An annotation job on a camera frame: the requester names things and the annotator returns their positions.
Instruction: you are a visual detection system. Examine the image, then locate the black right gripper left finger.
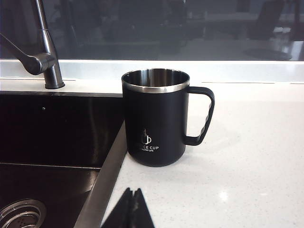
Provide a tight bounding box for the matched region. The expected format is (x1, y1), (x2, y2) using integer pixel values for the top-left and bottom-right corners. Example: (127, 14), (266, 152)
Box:
(101, 187), (134, 228)

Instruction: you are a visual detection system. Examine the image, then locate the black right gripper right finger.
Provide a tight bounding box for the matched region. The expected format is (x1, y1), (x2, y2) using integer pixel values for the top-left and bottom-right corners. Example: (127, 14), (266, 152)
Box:
(133, 188), (155, 228)

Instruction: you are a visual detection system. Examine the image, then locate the black steel mug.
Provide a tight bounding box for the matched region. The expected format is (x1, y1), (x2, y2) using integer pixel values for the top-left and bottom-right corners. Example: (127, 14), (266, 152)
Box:
(121, 68), (216, 168)

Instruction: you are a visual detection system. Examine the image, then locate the steel faucet lever handle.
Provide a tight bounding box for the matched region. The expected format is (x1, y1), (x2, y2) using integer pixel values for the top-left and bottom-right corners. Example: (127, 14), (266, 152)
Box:
(0, 33), (57, 76)

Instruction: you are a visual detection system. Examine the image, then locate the steel sink drain strainer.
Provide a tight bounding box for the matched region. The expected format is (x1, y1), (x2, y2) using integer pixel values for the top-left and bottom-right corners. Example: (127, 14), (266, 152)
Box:
(0, 199), (47, 228)

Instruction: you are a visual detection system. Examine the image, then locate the black sink basin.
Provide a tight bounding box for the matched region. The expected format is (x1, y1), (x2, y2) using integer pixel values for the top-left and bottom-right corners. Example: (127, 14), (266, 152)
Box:
(0, 91), (126, 228)

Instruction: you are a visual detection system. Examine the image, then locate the stainless steel faucet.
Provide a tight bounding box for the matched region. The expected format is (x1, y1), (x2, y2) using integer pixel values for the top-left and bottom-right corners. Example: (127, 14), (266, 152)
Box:
(35, 0), (65, 90)

